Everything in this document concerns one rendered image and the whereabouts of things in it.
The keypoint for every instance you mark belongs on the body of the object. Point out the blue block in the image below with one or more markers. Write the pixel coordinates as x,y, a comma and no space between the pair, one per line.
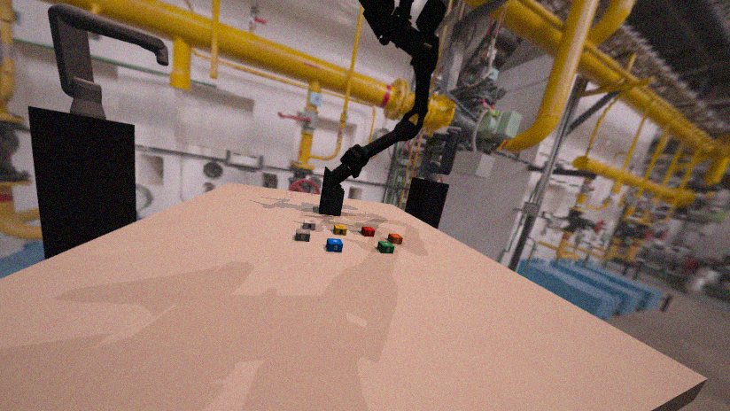
334,245

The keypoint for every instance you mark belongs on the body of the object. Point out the green block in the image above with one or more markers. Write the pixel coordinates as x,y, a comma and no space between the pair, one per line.
385,247

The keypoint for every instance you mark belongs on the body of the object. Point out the yellow block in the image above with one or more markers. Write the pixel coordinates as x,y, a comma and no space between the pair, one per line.
340,229

